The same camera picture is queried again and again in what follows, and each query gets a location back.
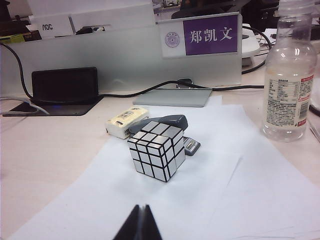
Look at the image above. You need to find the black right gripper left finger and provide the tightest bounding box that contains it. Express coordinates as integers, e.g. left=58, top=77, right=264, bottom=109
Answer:
left=119, top=204, right=145, bottom=240

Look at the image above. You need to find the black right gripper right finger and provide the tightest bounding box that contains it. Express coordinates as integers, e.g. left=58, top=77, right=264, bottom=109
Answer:
left=142, top=204, right=164, bottom=240

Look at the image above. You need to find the white paper sheet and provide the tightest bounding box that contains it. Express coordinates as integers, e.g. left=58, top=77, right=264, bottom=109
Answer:
left=6, top=94, right=320, bottom=240

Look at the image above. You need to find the silver mirror puzzle cube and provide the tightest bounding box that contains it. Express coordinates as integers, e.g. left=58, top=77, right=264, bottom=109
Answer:
left=126, top=120, right=186, bottom=184

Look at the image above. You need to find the grey stapler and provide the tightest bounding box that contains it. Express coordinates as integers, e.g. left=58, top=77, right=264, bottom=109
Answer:
left=124, top=113, right=202, bottom=158

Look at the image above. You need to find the grey flat plate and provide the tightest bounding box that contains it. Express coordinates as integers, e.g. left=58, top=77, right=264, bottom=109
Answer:
left=132, top=87, right=214, bottom=108

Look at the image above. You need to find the black desk socket box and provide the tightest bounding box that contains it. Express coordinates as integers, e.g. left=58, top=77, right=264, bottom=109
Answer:
left=1, top=66, right=105, bottom=118

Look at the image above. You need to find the frosted glass desk partition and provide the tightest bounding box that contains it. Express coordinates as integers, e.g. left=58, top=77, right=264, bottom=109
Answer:
left=0, top=19, right=243, bottom=99

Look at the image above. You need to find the purple white name plate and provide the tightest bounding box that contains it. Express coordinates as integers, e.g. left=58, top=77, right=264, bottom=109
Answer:
left=156, top=11, right=244, bottom=60

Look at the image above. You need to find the clear plastic bottle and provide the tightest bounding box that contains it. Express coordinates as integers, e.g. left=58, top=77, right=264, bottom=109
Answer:
left=259, top=0, right=319, bottom=143

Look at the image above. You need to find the white plastic device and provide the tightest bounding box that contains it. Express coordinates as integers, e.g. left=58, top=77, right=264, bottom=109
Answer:
left=241, top=23, right=263, bottom=67

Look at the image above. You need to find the white monitor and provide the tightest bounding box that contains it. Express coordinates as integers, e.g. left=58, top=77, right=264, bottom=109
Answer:
left=28, top=13, right=161, bottom=40

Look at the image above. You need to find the yellow black box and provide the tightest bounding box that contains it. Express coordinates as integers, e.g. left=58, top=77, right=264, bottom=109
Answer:
left=0, top=29, right=42, bottom=45

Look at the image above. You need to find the thick black cable with connector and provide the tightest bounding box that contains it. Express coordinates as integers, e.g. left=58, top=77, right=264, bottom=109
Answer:
left=0, top=41, right=194, bottom=105

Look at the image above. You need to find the grey cable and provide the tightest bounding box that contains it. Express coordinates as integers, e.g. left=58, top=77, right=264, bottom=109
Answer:
left=0, top=96, right=51, bottom=116

